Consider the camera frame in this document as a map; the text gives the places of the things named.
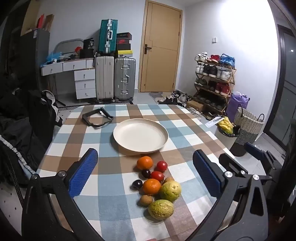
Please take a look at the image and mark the purple bag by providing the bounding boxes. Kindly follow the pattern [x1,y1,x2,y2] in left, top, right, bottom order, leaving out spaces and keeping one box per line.
[225,92,250,123]

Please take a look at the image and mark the black storage box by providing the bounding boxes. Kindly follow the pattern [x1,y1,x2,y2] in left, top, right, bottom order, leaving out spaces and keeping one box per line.
[80,49,96,59]

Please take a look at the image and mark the dark glass door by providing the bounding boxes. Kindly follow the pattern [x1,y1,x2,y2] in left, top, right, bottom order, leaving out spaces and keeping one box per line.
[264,24,296,151]

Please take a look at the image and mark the cardboard pieces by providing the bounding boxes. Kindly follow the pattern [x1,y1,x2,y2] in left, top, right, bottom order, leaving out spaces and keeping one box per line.
[21,14,55,36]

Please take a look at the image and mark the teal suitcase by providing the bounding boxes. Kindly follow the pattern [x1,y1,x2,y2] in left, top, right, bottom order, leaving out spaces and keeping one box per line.
[99,19,118,54]

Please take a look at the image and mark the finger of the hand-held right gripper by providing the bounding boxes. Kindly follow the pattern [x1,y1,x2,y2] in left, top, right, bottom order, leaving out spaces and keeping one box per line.
[244,142,281,171]
[218,153,250,177]

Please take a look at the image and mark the small black printed box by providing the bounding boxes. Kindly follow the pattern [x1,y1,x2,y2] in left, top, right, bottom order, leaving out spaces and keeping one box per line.
[83,38,96,50]

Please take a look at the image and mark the black backpack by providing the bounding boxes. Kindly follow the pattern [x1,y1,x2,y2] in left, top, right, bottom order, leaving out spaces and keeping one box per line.
[28,89,63,139]

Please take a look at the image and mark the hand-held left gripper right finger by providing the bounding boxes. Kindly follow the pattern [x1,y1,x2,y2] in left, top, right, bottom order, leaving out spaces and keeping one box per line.
[185,149,274,241]

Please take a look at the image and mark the beige suitcase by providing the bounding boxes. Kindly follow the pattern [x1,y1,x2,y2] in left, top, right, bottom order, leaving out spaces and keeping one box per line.
[95,56,115,100]

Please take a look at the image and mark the woven basket with handles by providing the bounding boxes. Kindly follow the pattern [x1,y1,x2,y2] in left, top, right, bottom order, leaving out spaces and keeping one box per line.
[230,104,265,157]

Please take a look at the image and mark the black braided cable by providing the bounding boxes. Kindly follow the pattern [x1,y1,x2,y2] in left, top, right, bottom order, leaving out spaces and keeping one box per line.
[3,158,25,208]

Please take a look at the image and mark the yellow guava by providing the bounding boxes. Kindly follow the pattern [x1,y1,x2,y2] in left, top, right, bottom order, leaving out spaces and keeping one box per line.
[148,199,174,220]

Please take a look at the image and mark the dark tall cabinet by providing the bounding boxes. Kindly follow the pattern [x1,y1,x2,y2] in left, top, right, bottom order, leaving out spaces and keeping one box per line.
[20,29,50,90]

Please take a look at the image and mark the green guava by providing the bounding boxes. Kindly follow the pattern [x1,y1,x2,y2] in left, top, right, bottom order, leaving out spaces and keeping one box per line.
[159,180,182,202]

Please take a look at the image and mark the wooden shoe rack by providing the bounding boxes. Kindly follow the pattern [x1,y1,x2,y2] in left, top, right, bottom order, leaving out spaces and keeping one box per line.
[193,59,237,116]

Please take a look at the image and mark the grey rounded metal frame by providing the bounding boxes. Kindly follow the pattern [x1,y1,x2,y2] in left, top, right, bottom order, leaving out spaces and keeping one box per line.
[55,39,84,58]

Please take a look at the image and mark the cream round plate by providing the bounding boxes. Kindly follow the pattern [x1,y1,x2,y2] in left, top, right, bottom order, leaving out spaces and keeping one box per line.
[113,119,169,155]

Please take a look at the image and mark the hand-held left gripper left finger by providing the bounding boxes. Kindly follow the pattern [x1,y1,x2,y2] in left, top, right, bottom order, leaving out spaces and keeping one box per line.
[22,148,102,241]

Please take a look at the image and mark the orange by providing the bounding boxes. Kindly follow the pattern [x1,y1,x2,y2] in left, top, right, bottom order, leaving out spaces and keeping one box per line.
[136,156,153,171]
[142,178,162,195]

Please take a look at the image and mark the brown cardboard box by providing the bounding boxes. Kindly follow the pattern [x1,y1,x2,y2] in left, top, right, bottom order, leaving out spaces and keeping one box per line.
[186,100,204,112]

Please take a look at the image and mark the scattered sneakers pile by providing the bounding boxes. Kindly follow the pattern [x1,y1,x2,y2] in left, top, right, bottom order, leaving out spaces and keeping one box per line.
[155,89,193,108]

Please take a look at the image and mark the black plastic frame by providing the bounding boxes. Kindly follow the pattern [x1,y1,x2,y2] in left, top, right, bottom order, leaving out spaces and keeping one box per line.
[82,107,114,129]

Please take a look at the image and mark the silver suitcase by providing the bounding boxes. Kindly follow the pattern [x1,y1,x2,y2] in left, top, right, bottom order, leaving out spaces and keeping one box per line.
[114,57,137,102]

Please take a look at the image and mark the white trash bin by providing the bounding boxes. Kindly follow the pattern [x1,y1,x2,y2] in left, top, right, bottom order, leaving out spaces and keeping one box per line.
[214,126,238,154]

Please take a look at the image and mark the black clothing pile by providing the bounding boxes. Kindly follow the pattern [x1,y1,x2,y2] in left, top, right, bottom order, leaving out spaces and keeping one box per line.
[0,91,47,184]

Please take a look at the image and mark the blue plastic bag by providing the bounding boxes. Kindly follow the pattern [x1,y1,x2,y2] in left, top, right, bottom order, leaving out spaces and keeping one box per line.
[47,52,63,63]

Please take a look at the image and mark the white desk with drawers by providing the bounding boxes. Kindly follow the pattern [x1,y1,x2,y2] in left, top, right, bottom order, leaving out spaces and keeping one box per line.
[41,58,96,100]

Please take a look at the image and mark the white paper strip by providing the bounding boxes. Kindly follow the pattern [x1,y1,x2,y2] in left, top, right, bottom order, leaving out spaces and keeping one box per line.
[205,117,223,128]

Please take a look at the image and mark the wooden door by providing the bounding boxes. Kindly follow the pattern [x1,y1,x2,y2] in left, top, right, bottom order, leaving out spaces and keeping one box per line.
[138,0,183,93]

